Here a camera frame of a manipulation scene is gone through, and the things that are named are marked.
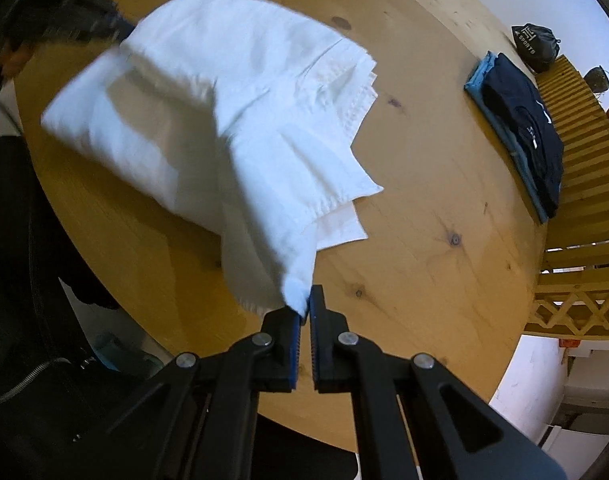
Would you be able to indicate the person's left hand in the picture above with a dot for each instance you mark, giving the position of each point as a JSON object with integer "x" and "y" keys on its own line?
{"x": 14, "y": 57}

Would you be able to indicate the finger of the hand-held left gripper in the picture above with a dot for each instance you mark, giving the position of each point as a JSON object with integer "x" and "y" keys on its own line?
{"x": 117, "y": 22}

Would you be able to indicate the folded blue garment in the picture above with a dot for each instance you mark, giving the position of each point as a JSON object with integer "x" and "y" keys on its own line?
{"x": 484, "y": 80}

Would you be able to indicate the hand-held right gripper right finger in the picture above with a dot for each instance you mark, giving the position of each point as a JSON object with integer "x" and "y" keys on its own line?
{"x": 314, "y": 350}

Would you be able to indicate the white shirt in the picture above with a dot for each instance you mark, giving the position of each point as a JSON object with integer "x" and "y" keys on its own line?
{"x": 209, "y": 100}

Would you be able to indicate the person's black zip jacket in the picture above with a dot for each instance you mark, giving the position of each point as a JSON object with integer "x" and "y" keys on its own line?
{"x": 34, "y": 285}

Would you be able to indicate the wooden slatted railing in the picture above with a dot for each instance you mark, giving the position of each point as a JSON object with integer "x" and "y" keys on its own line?
{"x": 584, "y": 185}

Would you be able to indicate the dark brown plant pot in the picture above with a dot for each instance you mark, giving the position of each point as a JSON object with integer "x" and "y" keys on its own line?
{"x": 596, "y": 79}

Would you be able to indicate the folded navy shirt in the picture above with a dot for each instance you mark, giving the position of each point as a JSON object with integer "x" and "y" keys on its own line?
{"x": 529, "y": 125}

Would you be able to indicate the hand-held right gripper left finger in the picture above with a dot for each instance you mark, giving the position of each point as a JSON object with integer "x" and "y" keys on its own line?
{"x": 297, "y": 350}

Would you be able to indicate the person's black pants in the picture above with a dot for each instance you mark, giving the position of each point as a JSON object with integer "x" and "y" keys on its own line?
{"x": 304, "y": 450}

